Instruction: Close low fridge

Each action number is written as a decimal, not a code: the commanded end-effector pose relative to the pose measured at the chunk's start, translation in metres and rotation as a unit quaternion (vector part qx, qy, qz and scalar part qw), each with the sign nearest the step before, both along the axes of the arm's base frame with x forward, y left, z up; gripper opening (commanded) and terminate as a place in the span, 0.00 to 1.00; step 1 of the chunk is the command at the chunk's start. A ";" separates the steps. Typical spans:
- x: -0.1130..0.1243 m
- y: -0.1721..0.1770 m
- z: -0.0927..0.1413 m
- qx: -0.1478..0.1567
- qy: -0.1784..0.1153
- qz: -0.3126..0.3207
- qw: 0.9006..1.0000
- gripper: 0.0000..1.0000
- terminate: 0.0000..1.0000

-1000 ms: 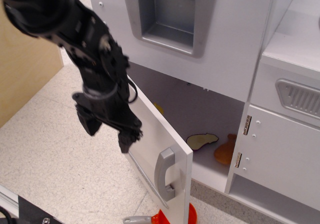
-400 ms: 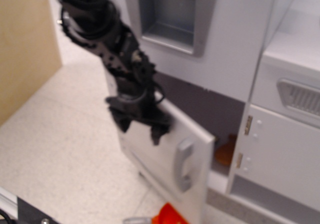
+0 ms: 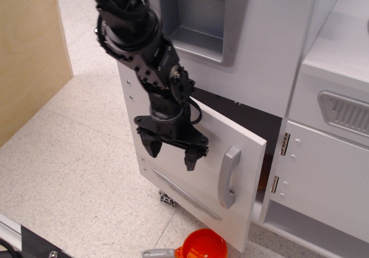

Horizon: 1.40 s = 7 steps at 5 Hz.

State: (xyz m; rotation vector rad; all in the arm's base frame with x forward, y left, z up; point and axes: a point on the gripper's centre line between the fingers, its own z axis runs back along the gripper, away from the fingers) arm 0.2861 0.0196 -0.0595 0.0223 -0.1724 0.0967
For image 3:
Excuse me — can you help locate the lower oven door hinge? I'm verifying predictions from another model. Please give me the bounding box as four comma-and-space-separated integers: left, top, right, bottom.
270, 175, 279, 193

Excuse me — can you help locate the white toy oven unit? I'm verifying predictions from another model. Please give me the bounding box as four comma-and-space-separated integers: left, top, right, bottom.
260, 0, 368, 257

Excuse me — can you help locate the orange pot with grey handle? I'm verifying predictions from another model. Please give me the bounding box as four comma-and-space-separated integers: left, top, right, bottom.
141, 229, 228, 258

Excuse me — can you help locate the oven door hinge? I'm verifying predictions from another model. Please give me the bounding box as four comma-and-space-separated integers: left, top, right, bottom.
280, 132, 291, 156
270, 175, 279, 193

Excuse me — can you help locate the white low fridge door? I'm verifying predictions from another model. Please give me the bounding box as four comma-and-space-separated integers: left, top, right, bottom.
117, 60, 268, 253

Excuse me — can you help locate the light wooden board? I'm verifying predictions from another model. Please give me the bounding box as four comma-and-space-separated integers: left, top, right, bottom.
1, 0, 73, 144

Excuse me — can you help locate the aluminium extrusion foot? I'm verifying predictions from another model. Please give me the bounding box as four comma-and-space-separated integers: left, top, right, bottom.
159, 190, 179, 208

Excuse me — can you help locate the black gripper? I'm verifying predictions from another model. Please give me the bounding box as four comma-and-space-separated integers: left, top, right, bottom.
134, 112, 208, 171

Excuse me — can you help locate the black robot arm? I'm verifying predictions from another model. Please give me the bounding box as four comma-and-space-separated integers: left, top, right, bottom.
95, 0, 208, 171

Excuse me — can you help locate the black cable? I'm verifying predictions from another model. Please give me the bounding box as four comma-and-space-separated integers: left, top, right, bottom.
0, 234, 21, 258

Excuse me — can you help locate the aluminium rail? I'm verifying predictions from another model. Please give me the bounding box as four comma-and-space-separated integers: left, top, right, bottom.
0, 213, 22, 250

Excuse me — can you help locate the white toy fridge cabinet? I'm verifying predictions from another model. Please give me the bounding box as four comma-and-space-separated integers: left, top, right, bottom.
139, 0, 321, 225

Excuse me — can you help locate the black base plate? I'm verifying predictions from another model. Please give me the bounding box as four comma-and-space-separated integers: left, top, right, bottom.
21, 226, 72, 258

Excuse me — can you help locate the upper oven door hinge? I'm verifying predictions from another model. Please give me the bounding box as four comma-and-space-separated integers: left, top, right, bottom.
280, 132, 291, 156

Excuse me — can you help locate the grey fridge door handle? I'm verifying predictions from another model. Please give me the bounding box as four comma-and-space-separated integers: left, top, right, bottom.
217, 145, 241, 209

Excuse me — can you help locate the silver door logo trim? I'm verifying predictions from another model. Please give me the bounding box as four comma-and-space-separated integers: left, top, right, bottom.
153, 169, 223, 221

